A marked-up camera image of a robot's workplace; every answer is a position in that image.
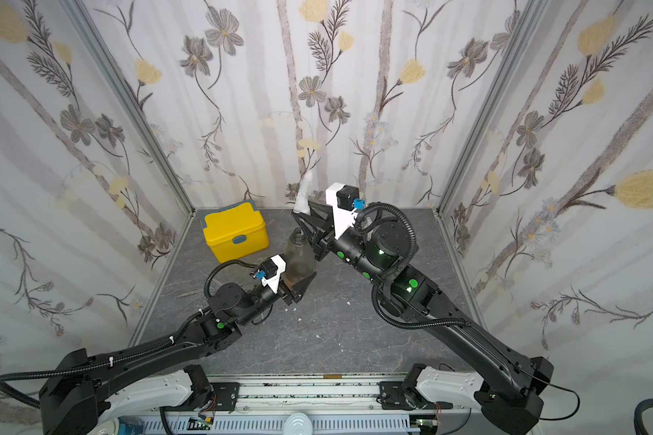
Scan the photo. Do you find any clear spray nozzle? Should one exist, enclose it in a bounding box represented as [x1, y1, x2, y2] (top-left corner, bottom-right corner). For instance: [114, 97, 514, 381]
[293, 170, 314, 215]

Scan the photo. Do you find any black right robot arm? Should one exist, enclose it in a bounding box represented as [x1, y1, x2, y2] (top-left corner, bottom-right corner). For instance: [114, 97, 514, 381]
[292, 202, 554, 434]

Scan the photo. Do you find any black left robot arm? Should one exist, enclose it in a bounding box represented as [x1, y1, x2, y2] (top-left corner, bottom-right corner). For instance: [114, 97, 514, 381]
[39, 274, 315, 434]

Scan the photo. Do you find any yellow plastic storage box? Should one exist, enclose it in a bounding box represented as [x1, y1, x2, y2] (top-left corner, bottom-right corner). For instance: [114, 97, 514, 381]
[202, 199, 270, 264]

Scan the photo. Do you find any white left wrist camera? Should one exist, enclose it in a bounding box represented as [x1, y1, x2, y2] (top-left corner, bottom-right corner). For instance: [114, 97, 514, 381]
[253, 255, 287, 294]

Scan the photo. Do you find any black corrugated right cable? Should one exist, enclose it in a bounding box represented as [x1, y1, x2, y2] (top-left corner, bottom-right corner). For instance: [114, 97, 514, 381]
[353, 202, 469, 330]

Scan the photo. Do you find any black corrugated cable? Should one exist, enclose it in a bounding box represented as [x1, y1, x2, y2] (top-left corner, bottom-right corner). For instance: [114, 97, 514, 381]
[353, 202, 469, 330]
[0, 325, 197, 409]

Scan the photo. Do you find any black corrugated left cable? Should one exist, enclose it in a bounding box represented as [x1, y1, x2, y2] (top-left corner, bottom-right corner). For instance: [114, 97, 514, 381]
[0, 325, 197, 409]

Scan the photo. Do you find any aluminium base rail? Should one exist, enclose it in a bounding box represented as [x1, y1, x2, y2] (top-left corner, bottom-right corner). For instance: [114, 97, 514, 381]
[113, 372, 523, 435]

